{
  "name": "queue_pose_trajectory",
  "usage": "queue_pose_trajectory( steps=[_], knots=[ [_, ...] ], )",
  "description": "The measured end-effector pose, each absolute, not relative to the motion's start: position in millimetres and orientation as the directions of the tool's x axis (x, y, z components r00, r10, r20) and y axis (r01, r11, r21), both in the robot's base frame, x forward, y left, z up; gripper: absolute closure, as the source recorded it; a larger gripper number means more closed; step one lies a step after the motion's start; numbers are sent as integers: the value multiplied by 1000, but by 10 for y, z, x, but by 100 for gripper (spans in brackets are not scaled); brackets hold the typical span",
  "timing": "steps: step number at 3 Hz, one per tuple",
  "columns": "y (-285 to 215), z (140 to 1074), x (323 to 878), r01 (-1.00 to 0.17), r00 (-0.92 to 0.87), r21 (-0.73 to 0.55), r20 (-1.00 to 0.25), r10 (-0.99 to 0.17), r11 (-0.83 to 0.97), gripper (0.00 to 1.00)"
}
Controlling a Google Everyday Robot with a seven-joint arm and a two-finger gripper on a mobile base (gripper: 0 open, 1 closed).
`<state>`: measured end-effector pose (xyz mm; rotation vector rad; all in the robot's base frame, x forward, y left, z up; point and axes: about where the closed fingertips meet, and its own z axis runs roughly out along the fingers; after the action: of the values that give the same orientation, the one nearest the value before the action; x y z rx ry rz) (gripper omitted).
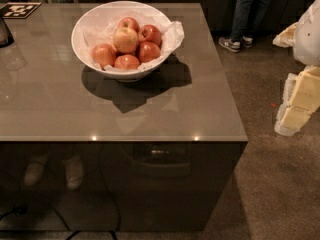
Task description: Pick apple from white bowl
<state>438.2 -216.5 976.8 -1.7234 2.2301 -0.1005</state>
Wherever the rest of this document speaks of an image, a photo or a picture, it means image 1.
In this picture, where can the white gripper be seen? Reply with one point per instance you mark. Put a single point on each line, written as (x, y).
(308, 37)

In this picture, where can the yellowish top apple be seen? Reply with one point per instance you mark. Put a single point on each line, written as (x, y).
(125, 40)

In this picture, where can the red apple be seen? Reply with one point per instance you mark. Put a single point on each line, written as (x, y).
(127, 62)
(129, 22)
(150, 33)
(148, 51)
(104, 55)

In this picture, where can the red apple back right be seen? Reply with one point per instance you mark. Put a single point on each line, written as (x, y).
(150, 33)

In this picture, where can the red apple front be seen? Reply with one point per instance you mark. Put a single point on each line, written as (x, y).
(127, 62)

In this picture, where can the red apple left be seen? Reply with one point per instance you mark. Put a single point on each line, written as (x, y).
(104, 55)

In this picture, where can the white ceramic bowl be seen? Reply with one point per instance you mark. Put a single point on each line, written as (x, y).
(87, 24)

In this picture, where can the person in jeans and sneakers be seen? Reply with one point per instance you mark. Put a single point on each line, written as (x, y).
(248, 15)

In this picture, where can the black white marker tag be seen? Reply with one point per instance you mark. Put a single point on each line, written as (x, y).
(18, 10)

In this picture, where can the dark object at left edge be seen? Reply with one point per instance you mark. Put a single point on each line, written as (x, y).
(6, 37)

